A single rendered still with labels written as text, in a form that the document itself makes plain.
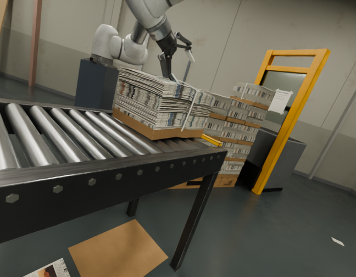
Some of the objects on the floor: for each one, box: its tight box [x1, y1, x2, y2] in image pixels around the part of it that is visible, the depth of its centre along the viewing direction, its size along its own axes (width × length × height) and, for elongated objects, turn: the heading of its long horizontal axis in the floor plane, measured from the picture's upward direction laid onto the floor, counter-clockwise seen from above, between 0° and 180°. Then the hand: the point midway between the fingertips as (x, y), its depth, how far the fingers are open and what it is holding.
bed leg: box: [169, 171, 219, 272], centre depth 102 cm, size 6×6×68 cm
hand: (183, 70), depth 86 cm, fingers open, 13 cm apart
